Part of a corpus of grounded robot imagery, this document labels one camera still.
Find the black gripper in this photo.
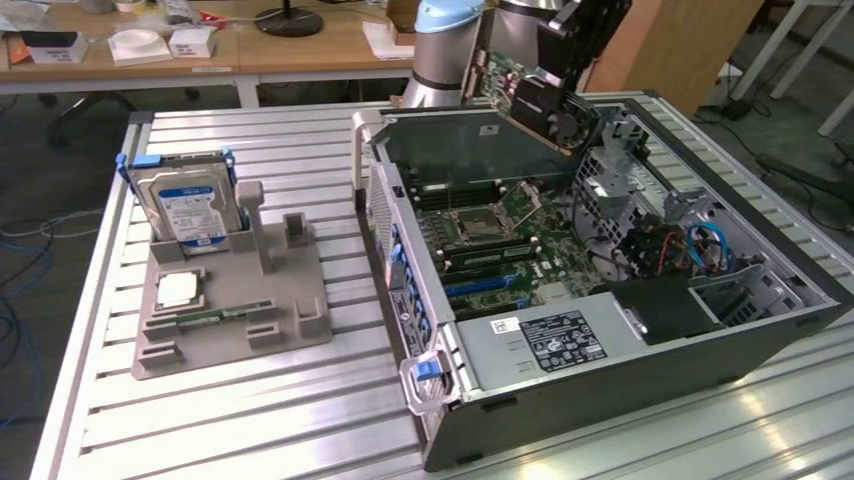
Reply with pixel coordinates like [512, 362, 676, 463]
[537, 0, 633, 91]

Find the green graphics card black fan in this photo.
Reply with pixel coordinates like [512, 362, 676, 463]
[462, 7, 602, 157]

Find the wooden cabinet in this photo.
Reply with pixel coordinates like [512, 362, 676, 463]
[584, 0, 769, 119]

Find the brown cardboard box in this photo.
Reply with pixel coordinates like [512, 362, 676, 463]
[386, 0, 423, 36]

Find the white foam box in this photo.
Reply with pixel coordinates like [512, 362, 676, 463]
[362, 19, 419, 61]

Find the silver drive cage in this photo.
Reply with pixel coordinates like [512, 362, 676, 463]
[570, 119, 676, 251]

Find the metal socket cover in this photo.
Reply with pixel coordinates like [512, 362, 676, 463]
[497, 182, 546, 226]

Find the black floor stand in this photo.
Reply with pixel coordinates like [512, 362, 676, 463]
[757, 144, 854, 201]

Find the CPU socket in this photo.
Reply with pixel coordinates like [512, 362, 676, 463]
[450, 204, 513, 249]

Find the wooden desk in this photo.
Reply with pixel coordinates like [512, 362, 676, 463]
[0, 0, 602, 109]

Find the green motherboard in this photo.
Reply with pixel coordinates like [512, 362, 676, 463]
[399, 164, 616, 321]

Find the black round lamp base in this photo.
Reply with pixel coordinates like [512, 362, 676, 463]
[254, 0, 326, 39]

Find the black RAM stick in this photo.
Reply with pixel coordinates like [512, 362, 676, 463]
[439, 240, 540, 266]

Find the blue expansion slot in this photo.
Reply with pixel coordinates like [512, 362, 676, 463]
[443, 272, 522, 299]

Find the grey disk bay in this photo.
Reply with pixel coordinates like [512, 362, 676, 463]
[686, 263, 806, 329]

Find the small white labelled box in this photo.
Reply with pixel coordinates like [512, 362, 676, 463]
[166, 27, 219, 59]

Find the grey power supply unit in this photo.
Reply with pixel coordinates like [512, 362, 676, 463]
[453, 292, 653, 394]

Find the white round holder block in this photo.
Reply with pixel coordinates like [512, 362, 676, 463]
[106, 28, 174, 67]

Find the hard disk in blue caddy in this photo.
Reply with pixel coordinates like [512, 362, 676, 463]
[114, 145, 250, 259]

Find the black open PC case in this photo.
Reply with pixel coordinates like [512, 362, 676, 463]
[350, 89, 854, 474]

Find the black office chair base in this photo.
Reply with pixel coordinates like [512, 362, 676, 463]
[39, 89, 142, 149]

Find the white box with black top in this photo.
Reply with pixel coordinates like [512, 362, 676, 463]
[19, 30, 90, 65]

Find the silver CPU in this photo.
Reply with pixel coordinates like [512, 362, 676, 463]
[151, 272, 206, 311]

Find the green RAM stick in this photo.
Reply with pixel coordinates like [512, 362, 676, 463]
[174, 305, 253, 329]

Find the grey parts rack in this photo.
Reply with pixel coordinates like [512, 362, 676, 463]
[130, 180, 334, 382]

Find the white table frame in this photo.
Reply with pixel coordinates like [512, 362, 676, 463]
[730, 0, 854, 136]

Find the red wire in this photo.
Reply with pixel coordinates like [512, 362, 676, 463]
[656, 227, 677, 274]

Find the blue wire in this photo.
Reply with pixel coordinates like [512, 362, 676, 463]
[686, 222, 736, 275]

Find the white floor cable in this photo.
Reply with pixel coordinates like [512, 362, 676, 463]
[0, 209, 102, 239]

